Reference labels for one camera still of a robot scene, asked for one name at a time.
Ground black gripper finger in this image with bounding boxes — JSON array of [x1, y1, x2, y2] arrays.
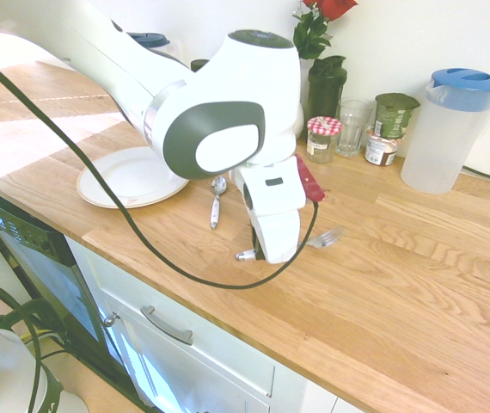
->
[[250, 225, 267, 262]]

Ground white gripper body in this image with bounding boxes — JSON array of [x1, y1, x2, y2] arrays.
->
[[230, 164, 307, 265]]

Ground fork with white handle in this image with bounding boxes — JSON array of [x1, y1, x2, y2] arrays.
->
[[235, 225, 348, 262]]

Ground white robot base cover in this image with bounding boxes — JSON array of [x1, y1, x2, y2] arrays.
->
[[0, 281, 90, 413]]

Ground white plate with gold rim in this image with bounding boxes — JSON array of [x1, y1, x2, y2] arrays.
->
[[76, 145, 191, 211]]

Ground jam jar with checkered lid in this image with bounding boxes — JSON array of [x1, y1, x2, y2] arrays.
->
[[305, 115, 344, 164]]

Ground clear drinking glass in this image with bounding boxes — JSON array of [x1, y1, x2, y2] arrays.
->
[[335, 97, 373, 158]]

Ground brown and white yogurt cup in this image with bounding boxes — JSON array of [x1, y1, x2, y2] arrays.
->
[[364, 127, 401, 168]]

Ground dark green shaker bottle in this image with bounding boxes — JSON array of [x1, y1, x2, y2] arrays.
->
[[306, 55, 349, 131]]

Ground green yogurt cup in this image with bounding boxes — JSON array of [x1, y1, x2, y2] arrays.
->
[[373, 92, 421, 140]]

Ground clear pitcher with blue lid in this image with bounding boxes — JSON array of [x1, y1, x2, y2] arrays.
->
[[400, 66, 490, 195]]

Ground red roses with green leaves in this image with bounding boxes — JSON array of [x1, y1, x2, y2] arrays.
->
[[291, 0, 359, 61]]

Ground pitcher with dark blue lid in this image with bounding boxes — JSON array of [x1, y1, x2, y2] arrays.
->
[[124, 31, 187, 68]]

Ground long black camera cable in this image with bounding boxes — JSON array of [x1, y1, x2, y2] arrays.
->
[[0, 46, 320, 291]]

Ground spoon with white handle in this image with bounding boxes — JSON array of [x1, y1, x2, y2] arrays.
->
[[209, 176, 229, 231]]

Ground white drawer with handle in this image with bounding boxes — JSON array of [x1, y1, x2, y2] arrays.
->
[[84, 251, 277, 399]]

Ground silver drawer handle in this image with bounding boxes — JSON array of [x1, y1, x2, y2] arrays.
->
[[139, 305, 195, 347]]

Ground dark cable bundle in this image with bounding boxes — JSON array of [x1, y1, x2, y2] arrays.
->
[[0, 253, 70, 413]]

